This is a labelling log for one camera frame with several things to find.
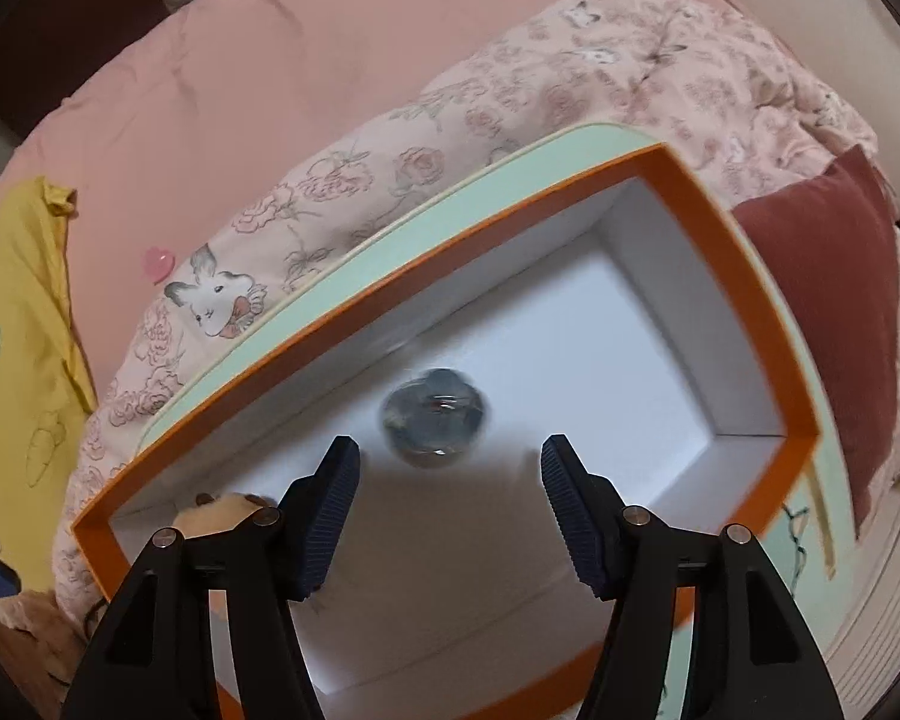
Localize orange cardboard box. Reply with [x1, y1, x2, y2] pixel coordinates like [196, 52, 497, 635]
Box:
[71, 142, 822, 720]

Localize mint cartoon lap desk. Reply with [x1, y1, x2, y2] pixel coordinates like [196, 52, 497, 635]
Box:
[141, 122, 860, 720]

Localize maroon pillow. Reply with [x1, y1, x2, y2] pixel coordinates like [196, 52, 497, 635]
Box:
[731, 144, 900, 541]

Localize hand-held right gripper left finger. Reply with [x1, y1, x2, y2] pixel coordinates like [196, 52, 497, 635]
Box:
[60, 435, 362, 720]

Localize pink bed sheet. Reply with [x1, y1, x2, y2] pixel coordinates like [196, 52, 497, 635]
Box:
[0, 0, 721, 421]

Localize tan capybara plush toy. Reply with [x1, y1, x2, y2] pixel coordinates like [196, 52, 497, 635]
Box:
[174, 493, 278, 537]

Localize white slatted panel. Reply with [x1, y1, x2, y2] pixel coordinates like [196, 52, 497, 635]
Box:
[829, 465, 900, 691]

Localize pink heart clip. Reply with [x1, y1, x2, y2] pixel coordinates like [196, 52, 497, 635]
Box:
[144, 246, 177, 286]

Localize pink floral quilt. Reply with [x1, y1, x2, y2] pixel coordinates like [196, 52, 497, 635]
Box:
[52, 0, 900, 616]

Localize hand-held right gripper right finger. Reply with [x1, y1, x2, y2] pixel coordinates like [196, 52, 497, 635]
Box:
[540, 433, 845, 720]

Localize yellow carrot-print cloth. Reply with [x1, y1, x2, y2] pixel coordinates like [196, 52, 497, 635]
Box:
[0, 176, 98, 593]

